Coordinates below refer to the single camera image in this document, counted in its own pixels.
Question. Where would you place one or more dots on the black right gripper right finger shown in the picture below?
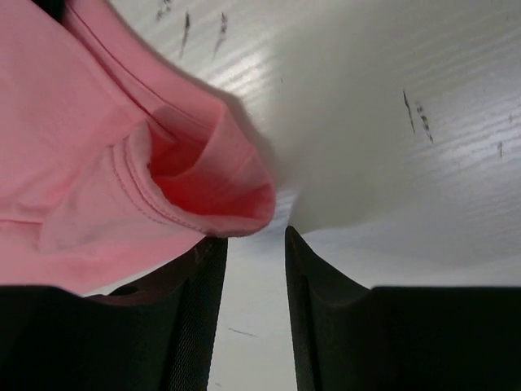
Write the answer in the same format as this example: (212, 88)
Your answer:
(349, 337)

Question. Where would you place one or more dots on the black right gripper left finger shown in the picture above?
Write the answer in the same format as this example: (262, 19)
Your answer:
(155, 333)

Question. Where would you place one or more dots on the light pink t shirt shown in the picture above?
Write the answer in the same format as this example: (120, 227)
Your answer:
(111, 161)

